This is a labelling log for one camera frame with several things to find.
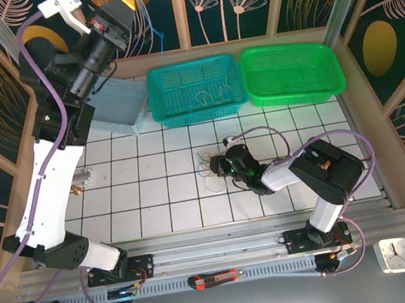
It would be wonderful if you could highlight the light blue plastic basket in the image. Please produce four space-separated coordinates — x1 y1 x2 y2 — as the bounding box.
83 72 155 142

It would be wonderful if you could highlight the teal plastic basket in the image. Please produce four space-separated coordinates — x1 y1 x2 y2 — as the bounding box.
143 51 253 131

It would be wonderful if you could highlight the green plastic basket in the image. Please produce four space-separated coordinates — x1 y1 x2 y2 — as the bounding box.
236 34 349 112

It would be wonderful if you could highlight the orange black box cutter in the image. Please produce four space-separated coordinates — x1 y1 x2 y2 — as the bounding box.
186 267 246 294

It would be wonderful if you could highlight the black connector board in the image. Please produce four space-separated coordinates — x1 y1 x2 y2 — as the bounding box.
314 244 361 276
106 285 140 301

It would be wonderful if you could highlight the white square clock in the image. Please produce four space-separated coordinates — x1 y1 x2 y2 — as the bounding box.
372 236 405 278

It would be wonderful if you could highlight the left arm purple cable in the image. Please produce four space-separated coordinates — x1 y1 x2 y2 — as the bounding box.
0 4 134 303

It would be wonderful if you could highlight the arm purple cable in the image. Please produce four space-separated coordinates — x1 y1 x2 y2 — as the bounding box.
228 110 392 289
0 4 134 303

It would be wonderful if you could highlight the white cable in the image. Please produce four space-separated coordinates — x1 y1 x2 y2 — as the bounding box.
204 176 229 196

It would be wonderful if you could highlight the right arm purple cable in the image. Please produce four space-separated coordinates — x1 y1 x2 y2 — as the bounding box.
228 110 392 289

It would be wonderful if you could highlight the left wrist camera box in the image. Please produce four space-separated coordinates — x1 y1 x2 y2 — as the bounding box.
36 0 93 42

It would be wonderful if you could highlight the small metal bracket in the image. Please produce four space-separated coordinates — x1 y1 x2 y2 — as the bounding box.
71 167 96 187

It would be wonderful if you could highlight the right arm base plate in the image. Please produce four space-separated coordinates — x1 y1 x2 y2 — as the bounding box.
281 220 354 256

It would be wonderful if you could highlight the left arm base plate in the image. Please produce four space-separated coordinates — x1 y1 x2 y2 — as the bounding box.
84 252 157 288

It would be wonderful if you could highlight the grey slotted cable duct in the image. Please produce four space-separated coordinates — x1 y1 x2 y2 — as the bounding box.
54 255 321 303

